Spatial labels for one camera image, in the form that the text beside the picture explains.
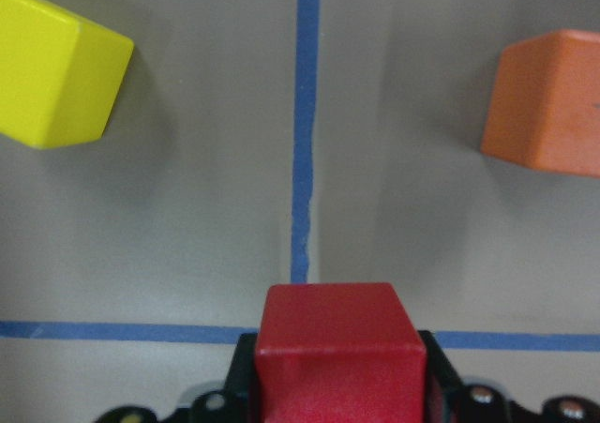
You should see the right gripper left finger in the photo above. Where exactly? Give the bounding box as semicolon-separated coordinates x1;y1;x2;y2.
224;333;258;422

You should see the red wooden block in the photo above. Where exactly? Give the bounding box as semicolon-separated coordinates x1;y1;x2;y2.
254;282;427;422

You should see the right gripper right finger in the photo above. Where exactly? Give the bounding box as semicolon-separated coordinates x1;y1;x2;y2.
419;330;464;423

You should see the yellow wooden block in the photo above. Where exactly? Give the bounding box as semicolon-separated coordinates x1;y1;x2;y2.
1;0;134;149

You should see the orange wooden block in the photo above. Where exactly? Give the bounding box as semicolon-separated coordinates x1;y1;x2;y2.
480;29;599;177

